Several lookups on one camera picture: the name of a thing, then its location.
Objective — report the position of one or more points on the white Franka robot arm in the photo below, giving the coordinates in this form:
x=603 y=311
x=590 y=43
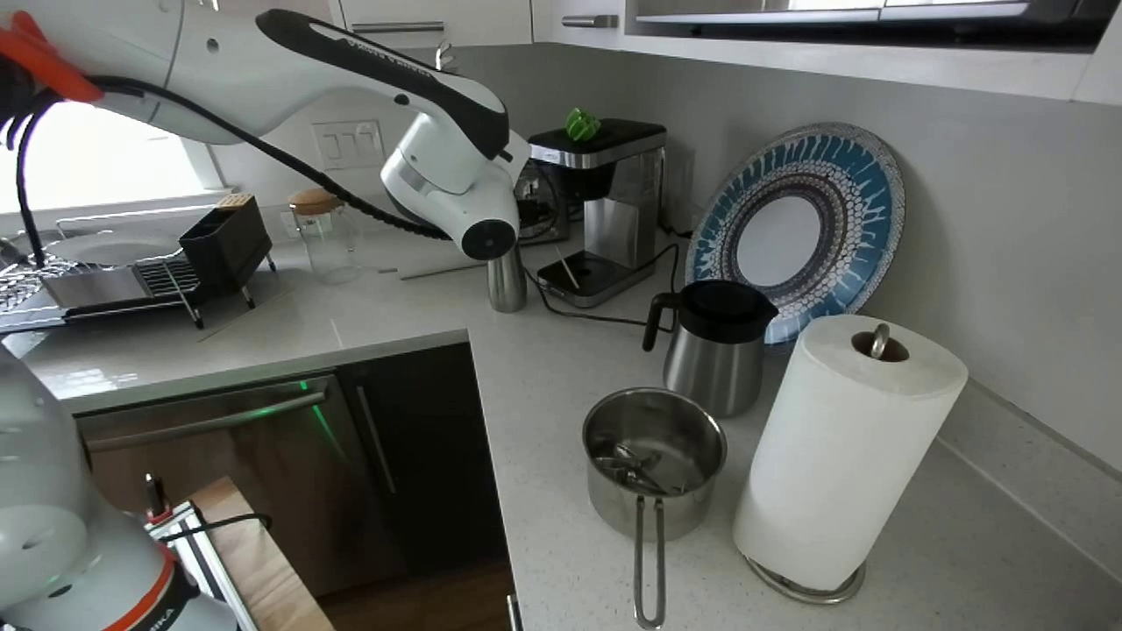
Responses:
x=443 y=178

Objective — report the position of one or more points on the tall silver cup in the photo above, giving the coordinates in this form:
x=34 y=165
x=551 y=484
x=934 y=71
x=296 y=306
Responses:
x=506 y=280

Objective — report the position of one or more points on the black and steel coffee maker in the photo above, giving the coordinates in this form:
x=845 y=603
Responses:
x=618 y=197

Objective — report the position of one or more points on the thin wooden stick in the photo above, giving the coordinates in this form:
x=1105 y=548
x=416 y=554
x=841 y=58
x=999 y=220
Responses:
x=440 y=270

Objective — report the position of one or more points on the steel carafe with black lid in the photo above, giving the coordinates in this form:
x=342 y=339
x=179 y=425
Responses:
x=715 y=353

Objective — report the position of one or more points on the small green object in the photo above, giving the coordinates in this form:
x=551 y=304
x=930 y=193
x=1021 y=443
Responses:
x=583 y=124

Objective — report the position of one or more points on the dark lower cabinet door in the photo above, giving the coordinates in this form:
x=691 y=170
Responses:
x=421 y=466

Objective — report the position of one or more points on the glass jar with wooden lid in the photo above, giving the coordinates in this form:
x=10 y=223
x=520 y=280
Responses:
x=318 y=231

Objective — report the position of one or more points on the white paper towel roll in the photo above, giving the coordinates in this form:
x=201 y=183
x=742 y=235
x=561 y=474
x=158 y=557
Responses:
x=841 y=458

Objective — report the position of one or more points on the blue patterned decorative plate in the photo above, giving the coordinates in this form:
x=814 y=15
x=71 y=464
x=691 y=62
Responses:
x=854 y=197

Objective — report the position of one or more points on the metal paper towel holder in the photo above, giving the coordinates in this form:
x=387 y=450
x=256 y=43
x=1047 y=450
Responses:
x=876 y=342

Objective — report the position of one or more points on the black container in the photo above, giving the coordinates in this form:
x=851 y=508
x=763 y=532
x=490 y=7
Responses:
x=225 y=246

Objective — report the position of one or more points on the dark dishwasher front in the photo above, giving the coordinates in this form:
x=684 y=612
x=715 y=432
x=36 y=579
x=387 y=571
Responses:
x=222 y=466

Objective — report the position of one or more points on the built-in steel microwave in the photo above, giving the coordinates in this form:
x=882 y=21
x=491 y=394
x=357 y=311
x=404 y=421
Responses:
x=865 y=29

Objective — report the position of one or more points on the metal dish rack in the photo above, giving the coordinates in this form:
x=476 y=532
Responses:
x=106 y=285

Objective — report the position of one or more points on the white wall socket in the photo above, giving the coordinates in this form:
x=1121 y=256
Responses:
x=348 y=145

